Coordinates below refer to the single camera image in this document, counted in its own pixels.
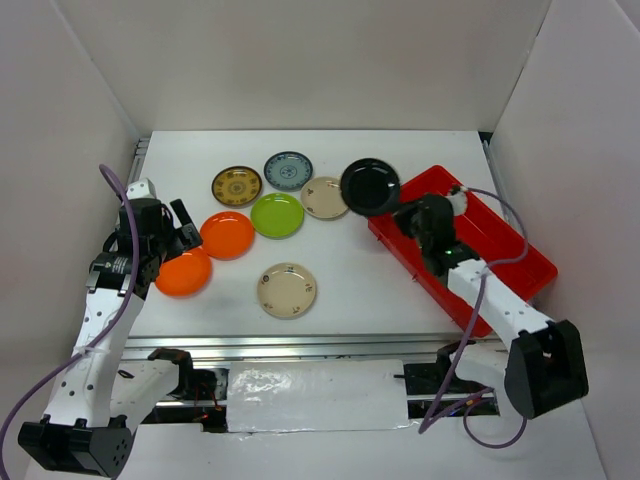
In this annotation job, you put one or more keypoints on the white foil-taped panel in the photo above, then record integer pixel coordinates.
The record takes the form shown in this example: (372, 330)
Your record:
(326, 396)

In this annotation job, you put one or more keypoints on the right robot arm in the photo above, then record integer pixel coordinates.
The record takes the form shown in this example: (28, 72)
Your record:
(545, 367)

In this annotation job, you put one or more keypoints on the yellow patterned plate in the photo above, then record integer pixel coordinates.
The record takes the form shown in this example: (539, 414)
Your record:
(237, 186)

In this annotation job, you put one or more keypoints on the black plate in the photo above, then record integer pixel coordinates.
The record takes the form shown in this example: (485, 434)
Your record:
(370, 187)

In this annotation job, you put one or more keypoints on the aluminium rail frame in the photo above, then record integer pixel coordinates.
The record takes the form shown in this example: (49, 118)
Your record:
(367, 302)

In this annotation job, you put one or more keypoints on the orange plate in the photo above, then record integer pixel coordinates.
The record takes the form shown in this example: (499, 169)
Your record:
(227, 235)
(185, 275)

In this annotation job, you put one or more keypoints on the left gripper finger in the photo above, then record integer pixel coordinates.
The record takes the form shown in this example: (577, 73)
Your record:
(188, 237)
(180, 212)

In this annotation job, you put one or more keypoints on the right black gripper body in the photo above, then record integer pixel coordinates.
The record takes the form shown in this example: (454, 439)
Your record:
(406, 219)

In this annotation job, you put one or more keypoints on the beige floral plate back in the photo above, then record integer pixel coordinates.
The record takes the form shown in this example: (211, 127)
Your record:
(321, 198)

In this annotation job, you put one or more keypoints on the green plate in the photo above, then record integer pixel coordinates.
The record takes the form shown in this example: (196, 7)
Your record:
(277, 215)

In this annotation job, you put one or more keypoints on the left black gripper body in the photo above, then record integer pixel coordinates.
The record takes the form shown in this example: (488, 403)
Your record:
(167, 243)

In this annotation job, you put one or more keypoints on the red plastic bin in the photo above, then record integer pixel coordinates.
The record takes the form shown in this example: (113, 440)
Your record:
(480, 228)

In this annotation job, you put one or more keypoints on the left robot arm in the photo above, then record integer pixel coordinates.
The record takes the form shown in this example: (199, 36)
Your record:
(90, 424)

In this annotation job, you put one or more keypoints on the blue patterned plate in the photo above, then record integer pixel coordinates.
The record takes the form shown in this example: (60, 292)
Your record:
(288, 170)

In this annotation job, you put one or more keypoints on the beige floral plate front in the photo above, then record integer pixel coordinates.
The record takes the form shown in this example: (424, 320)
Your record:
(286, 290)

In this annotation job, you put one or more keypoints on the beige floral plate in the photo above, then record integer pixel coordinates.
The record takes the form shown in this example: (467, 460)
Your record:
(286, 290)
(321, 198)

